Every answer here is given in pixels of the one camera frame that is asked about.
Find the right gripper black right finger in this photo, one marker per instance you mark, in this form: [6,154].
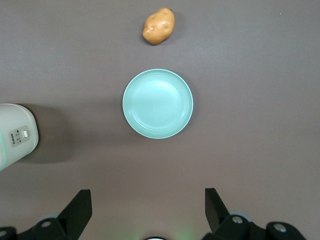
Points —
[217,217]

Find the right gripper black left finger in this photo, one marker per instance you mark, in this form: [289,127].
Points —
[75,217]

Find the small lidded trash bin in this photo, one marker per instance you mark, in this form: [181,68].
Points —
[15,120]

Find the mint green round plate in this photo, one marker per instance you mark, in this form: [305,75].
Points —
[157,105]

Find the brown toy potato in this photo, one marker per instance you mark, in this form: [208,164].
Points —
[158,26]

